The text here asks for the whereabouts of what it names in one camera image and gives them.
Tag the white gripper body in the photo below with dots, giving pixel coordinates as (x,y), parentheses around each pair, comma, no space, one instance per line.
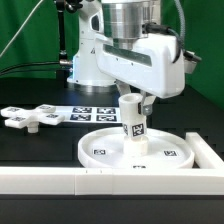
(150,65)

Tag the white marker sheet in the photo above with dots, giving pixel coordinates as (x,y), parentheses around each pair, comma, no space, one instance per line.
(83,114)

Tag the black camera stand pole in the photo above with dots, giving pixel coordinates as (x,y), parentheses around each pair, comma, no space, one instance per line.
(71,6)

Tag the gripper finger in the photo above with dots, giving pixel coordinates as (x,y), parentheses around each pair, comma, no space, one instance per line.
(147,105)
(123,88)

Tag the white round table top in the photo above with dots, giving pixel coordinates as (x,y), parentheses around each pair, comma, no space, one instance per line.
(111,148)

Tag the white cross-shaped table base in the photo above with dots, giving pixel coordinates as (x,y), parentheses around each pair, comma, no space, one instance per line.
(19,118)

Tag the white L-shaped fence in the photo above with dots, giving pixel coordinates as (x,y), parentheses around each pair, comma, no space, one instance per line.
(207,178)

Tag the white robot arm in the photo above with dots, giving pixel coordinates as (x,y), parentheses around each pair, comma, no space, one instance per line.
(122,44)

